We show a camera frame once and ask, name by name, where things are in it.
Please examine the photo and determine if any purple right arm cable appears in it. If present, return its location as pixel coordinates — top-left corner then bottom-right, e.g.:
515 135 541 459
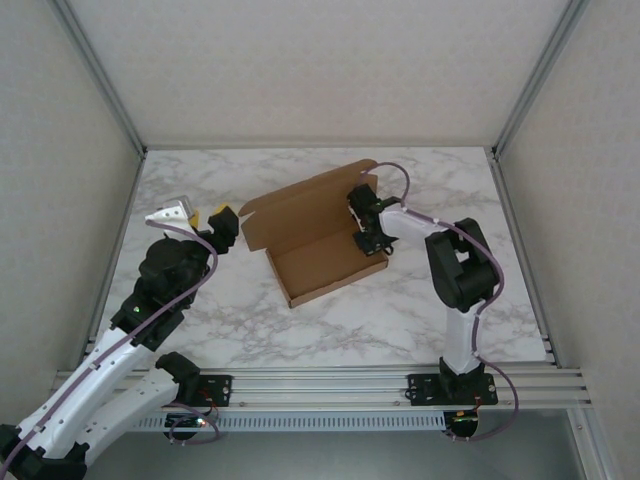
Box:
359 162 521 444

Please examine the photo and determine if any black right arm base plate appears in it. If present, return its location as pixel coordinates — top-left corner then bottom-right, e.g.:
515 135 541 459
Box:
407 372 500 407

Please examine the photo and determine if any brown cardboard paper box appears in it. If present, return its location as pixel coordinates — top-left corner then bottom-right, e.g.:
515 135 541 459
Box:
238 158 390 309

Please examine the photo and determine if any aluminium table edge rail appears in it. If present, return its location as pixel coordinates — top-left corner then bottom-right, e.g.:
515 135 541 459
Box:
47 368 594 414

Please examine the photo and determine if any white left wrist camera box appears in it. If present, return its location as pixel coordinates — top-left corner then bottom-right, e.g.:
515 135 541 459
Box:
144 195 195 232

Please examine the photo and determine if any aluminium side rail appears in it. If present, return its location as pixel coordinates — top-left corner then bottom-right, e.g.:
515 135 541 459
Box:
485 149 561 369
74 149 149 371

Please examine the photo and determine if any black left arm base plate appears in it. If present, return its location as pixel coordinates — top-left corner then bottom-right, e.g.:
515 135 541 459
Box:
194 373 235 407

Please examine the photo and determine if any grey slotted cable duct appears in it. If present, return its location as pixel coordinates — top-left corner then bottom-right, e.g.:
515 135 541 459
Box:
124 412 446 434

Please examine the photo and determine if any aluminium frame post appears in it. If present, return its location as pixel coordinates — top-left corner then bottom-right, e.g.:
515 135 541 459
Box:
47 0 149 157
491 0 591 160

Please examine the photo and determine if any small controller circuit board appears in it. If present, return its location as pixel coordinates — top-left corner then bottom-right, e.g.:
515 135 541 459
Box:
447 409 481 437
164 412 211 432

